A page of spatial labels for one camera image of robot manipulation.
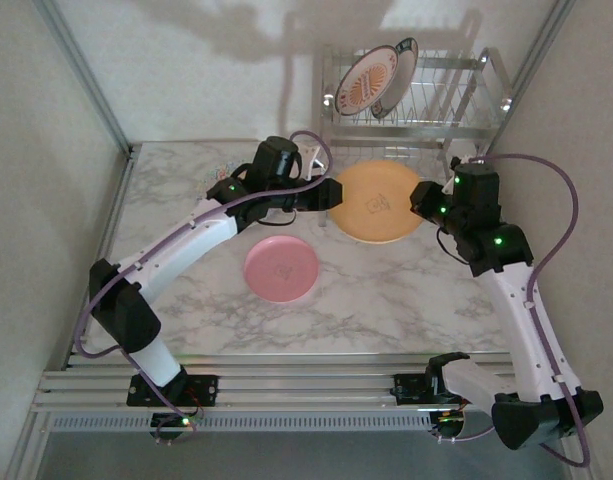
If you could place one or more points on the yellow plate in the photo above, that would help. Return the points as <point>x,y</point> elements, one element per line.
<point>376,210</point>

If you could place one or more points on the pink plate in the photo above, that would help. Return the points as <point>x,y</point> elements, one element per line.
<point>281,270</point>

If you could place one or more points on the white plate with orange sun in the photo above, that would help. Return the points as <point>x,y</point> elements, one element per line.
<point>366,82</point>

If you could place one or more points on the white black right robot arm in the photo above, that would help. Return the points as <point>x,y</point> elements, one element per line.
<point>536,340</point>

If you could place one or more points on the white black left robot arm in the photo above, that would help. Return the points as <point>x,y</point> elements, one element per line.
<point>176,245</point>

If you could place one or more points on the black controller board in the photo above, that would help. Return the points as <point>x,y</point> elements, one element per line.
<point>173,425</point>
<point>448,425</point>

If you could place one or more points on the aluminium table edge rail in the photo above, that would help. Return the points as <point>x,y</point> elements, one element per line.
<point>117,210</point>

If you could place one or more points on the aluminium frame post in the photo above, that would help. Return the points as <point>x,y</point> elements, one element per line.
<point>536,65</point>
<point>86,75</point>

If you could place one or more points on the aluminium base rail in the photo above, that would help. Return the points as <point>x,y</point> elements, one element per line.
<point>306,385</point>

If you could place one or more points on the aluminium frame leg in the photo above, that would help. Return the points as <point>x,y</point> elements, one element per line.
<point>23,460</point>

